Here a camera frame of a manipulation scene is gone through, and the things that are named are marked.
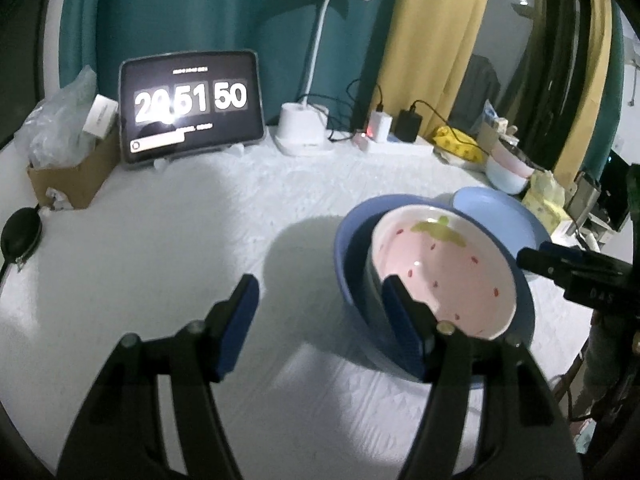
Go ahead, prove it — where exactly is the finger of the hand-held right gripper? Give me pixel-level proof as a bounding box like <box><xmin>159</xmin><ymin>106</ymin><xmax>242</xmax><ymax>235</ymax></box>
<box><xmin>516</xmin><ymin>247</ymin><xmax>576</xmax><ymax>286</ymax></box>
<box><xmin>537</xmin><ymin>241</ymin><xmax>616</xmax><ymax>271</ymax></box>

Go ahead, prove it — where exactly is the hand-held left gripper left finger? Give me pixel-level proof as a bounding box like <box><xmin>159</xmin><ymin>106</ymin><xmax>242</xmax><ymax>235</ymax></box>
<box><xmin>55</xmin><ymin>272</ymin><xmax>261</xmax><ymax>480</ymax></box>

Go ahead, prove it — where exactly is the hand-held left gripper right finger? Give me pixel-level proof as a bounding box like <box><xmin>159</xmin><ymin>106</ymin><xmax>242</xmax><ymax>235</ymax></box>
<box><xmin>381</xmin><ymin>274</ymin><xmax>586</xmax><ymax>480</ymax></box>

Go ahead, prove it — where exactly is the pink strawberry bowl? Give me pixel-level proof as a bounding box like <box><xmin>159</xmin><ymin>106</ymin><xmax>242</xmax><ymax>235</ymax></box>
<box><xmin>365</xmin><ymin>203</ymin><xmax>519</xmax><ymax>342</ymax></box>

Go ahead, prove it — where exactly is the large blue plate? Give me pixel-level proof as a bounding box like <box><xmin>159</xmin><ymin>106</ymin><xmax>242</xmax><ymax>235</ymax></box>
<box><xmin>450</xmin><ymin>186</ymin><xmax>551</xmax><ymax>392</ymax></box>

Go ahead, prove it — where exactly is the yellow tissue pack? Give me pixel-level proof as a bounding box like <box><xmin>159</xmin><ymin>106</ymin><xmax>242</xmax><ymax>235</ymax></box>
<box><xmin>522</xmin><ymin>170</ymin><xmax>573</xmax><ymax>233</ymax></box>

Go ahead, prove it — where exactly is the grey thermos bottle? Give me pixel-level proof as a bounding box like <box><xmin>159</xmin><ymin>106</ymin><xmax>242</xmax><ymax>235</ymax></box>
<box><xmin>565</xmin><ymin>170</ymin><xmax>603</xmax><ymax>221</ymax></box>

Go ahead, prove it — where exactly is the black monitor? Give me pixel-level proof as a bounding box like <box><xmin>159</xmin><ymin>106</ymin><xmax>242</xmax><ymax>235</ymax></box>
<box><xmin>600</xmin><ymin>152</ymin><xmax>633</xmax><ymax>233</ymax></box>

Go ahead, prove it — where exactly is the light blue bowl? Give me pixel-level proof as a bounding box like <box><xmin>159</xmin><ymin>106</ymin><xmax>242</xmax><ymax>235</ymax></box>
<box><xmin>486</xmin><ymin>157</ymin><xmax>531</xmax><ymax>196</ymax></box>

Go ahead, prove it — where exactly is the pale pink bowl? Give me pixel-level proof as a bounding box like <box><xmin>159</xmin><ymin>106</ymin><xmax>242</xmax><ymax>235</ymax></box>
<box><xmin>492</xmin><ymin>145</ymin><xmax>536</xmax><ymax>178</ymax></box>

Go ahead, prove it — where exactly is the steel bowl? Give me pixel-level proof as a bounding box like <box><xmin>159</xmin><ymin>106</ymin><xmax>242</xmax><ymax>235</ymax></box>
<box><xmin>500</xmin><ymin>140</ymin><xmax>536</xmax><ymax>161</ymax></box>

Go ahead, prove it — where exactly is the narrow teal curtain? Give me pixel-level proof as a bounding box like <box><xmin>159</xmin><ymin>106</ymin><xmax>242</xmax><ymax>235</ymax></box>
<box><xmin>582</xmin><ymin>10</ymin><xmax>626</xmax><ymax>176</ymax></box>

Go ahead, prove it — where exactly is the pale carton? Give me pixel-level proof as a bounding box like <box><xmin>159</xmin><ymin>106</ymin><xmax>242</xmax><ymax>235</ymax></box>
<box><xmin>477</xmin><ymin>100</ymin><xmax>521</xmax><ymax>148</ymax></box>

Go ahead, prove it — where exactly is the yellow packet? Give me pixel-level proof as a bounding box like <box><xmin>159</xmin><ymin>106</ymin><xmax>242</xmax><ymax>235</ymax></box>
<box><xmin>432</xmin><ymin>126</ymin><xmax>488</xmax><ymax>163</ymax></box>

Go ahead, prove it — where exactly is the narrow yellow curtain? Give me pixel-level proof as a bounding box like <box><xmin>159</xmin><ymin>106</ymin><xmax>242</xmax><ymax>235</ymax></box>
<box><xmin>552</xmin><ymin>0</ymin><xmax>613</xmax><ymax>186</ymax></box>

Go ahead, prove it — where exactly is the white power strip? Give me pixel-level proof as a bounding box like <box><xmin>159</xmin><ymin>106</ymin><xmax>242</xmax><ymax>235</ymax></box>
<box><xmin>352</xmin><ymin>132</ymin><xmax>435</xmax><ymax>158</ymax></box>

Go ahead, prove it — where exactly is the black charger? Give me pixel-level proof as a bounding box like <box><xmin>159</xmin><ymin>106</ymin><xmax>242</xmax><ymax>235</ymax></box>
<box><xmin>396</xmin><ymin>107</ymin><xmax>422</xmax><ymax>143</ymax></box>

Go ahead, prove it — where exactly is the tablet with clock display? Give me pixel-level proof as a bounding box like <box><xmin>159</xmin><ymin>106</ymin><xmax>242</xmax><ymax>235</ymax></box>
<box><xmin>118</xmin><ymin>50</ymin><xmax>266</xmax><ymax>166</ymax></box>

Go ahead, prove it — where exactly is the white charger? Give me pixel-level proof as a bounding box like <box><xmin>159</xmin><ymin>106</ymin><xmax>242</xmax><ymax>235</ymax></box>
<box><xmin>368</xmin><ymin>105</ymin><xmax>391</xmax><ymax>143</ymax></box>

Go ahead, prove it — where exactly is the white desk lamp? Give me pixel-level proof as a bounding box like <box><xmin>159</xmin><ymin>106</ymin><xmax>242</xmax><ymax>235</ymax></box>
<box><xmin>275</xmin><ymin>0</ymin><xmax>379</xmax><ymax>157</ymax></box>

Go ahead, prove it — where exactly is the brown cardboard box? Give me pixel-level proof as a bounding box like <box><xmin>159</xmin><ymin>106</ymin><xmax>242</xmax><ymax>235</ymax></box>
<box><xmin>27</xmin><ymin>130</ymin><xmax>121</xmax><ymax>209</ymax></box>

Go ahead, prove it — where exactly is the black round pouch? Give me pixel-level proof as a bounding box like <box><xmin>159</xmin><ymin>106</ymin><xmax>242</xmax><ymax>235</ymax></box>
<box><xmin>1</xmin><ymin>207</ymin><xmax>43</xmax><ymax>261</ymax></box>

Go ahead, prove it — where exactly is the dark glass window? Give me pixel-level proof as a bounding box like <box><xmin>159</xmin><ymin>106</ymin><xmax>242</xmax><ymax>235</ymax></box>
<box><xmin>450</xmin><ymin>0</ymin><xmax>591</xmax><ymax>171</ymax></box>

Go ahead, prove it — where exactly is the small white box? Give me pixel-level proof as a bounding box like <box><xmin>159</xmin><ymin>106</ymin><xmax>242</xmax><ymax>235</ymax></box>
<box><xmin>82</xmin><ymin>94</ymin><xmax>119</xmax><ymax>140</ymax></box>

